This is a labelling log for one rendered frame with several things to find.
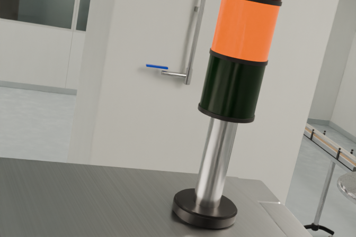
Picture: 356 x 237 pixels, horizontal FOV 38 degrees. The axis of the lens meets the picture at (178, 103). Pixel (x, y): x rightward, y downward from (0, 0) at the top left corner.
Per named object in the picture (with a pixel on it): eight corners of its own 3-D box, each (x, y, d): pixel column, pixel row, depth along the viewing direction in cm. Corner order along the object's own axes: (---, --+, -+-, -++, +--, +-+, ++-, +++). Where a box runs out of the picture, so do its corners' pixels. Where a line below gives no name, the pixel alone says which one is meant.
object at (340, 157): (364, 176, 466) (370, 160, 462) (349, 175, 461) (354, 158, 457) (231, 78, 800) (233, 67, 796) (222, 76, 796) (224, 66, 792)
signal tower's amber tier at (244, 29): (221, 57, 42) (233, -3, 41) (204, 45, 46) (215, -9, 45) (276, 65, 43) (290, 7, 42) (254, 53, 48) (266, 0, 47)
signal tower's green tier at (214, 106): (208, 116, 43) (220, 59, 42) (193, 99, 48) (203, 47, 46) (262, 122, 44) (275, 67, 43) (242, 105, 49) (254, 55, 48)
